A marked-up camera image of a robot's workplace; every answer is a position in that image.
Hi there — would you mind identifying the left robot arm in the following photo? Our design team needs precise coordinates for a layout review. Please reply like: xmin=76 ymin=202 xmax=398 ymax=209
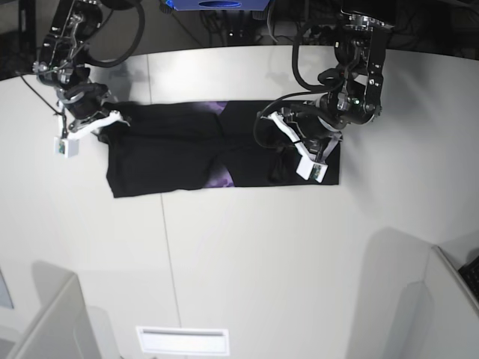
xmin=292 ymin=4 xmax=396 ymax=149

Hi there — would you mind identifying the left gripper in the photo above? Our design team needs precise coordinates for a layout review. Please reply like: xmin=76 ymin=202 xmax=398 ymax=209
xmin=287 ymin=104 xmax=342 ymax=150

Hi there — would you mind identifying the blue box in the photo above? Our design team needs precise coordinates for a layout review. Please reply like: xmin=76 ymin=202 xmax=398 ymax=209
xmin=162 ymin=0 xmax=270 ymax=11

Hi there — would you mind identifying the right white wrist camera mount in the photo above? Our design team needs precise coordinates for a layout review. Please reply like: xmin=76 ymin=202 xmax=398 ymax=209
xmin=53 ymin=110 xmax=129 ymax=158

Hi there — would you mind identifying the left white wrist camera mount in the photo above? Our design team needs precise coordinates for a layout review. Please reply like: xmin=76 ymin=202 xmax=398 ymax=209
xmin=265 ymin=111 xmax=341 ymax=183

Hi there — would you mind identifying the black T-shirt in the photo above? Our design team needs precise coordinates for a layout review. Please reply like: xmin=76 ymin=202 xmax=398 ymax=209
xmin=96 ymin=99 xmax=342 ymax=199

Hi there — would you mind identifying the grey partition left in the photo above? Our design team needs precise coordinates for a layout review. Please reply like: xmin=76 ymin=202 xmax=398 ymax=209
xmin=1 ymin=262 xmax=102 ymax=358

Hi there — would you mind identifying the grey partition right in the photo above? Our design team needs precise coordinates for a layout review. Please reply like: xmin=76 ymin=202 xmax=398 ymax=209
xmin=392 ymin=245 xmax=479 ymax=359

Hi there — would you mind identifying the black keyboard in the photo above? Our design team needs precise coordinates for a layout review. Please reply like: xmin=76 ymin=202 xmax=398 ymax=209
xmin=459 ymin=257 xmax=479 ymax=300

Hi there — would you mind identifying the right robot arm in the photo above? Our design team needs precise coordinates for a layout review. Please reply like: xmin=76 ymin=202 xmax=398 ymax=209
xmin=33 ymin=1 xmax=108 ymax=120

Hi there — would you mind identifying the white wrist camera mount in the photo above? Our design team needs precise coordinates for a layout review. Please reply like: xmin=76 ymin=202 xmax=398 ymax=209
xmin=53 ymin=110 xmax=129 ymax=158
xmin=265 ymin=111 xmax=341 ymax=183

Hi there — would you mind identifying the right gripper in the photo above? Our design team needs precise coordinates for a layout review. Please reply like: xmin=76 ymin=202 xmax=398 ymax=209
xmin=55 ymin=84 xmax=109 ymax=120

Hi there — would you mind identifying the grey partition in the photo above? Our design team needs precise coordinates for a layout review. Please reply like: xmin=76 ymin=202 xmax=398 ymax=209
xmin=1 ymin=262 xmax=102 ymax=358
xmin=392 ymin=245 xmax=479 ymax=359

